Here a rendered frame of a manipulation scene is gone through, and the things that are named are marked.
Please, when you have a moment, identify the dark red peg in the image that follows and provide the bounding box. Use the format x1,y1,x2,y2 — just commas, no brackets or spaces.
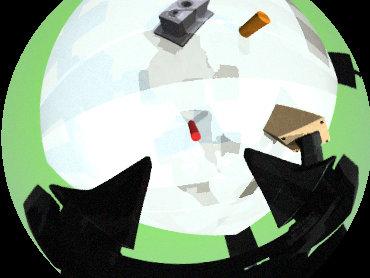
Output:
188,120,201,140

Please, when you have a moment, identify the brown cylinder with orange end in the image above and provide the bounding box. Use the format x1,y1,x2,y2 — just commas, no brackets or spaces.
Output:
238,11,272,38

